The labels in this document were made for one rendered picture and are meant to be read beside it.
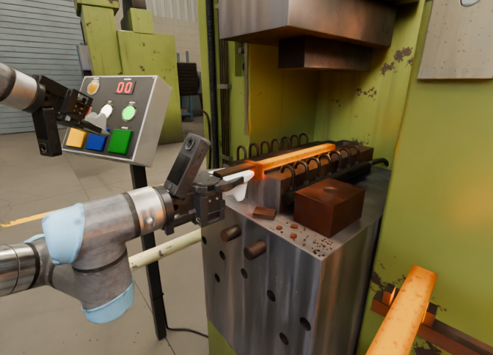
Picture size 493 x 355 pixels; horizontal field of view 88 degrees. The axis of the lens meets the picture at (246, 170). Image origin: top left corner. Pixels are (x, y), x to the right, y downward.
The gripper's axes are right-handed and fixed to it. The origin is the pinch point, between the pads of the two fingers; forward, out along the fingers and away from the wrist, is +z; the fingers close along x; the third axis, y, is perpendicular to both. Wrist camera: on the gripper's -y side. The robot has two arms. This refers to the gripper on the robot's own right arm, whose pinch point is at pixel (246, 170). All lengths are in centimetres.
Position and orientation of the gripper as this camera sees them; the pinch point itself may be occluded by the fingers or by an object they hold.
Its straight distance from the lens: 55.5
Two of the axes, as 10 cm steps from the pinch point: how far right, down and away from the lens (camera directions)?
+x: 6.5, 2.5, -7.2
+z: 7.6, -2.1, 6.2
